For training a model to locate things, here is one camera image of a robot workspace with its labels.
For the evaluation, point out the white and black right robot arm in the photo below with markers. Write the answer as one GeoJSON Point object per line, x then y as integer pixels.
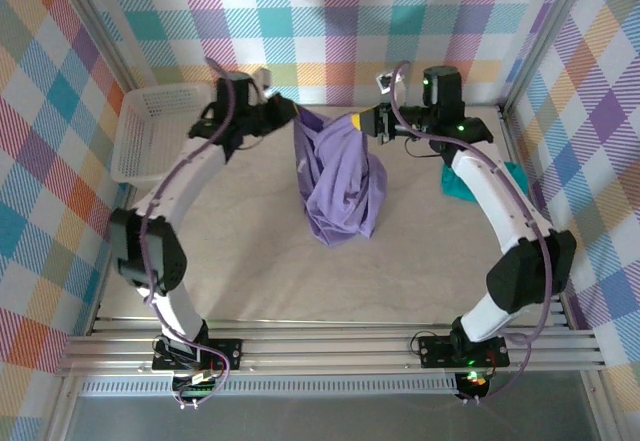
{"type": "Point", "coordinates": [500, 196]}

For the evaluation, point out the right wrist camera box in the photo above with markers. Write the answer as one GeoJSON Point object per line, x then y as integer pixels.
{"type": "Point", "coordinates": [385, 82]}

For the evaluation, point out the white plastic basket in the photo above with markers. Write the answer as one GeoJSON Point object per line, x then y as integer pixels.
{"type": "Point", "coordinates": [150, 126]}

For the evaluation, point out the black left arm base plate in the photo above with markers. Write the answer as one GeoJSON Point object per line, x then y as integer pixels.
{"type": "Point", "coordinates": [227, 353]}

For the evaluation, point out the aluminium side rail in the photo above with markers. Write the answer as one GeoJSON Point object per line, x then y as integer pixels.
{"type": "Point", "coordinates": [514, 133]}

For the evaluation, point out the aluminium frame bar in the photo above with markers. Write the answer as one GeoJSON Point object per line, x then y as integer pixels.
{"type": "Point", "coordinates": [600, 411]}
{"type": "Point", "coordinates": [62, 411]}

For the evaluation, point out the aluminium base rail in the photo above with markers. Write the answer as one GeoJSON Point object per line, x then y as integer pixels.
{"type": "Point", "coordinates": [325, 348]}

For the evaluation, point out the small lit circuit board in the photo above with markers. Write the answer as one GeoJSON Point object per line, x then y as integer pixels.
{"type": "Point", "coordinates": [475, 381]}

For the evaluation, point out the green terminal circuit board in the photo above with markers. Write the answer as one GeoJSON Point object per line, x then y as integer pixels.
{"type": "Point", "coordinates": [197, 390]}

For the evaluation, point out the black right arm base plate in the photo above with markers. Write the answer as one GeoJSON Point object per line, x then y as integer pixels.
{"type": "Point", "coordinates": [435, 351]}

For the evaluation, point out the folded teal t-shirt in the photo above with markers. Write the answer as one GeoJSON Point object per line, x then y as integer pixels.
{"type": "Point", "coordinates": [452, 183]}

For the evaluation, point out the purple t-shirt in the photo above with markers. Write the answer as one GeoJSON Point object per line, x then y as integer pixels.
{"type": "Point", "coordinates": [340, 181]}

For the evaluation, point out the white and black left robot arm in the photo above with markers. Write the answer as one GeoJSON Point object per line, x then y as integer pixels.
{"type": "Point", "coordinates": [170, 181]}

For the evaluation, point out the aluminium frame post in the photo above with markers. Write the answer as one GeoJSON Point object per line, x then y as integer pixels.
{"type": "Point", "coordinates": [97, 26]}
{"type": "Point", "coordinates": [549, 26]}

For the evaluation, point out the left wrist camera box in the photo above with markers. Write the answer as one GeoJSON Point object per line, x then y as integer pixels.
{"type": "Point", "coordinates": [262, 81]}

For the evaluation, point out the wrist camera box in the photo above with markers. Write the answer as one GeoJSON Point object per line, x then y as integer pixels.
{"type": "Point", "coordinates": [262, 81]}
{"type": "Point", "coordinates": [385, 82]}

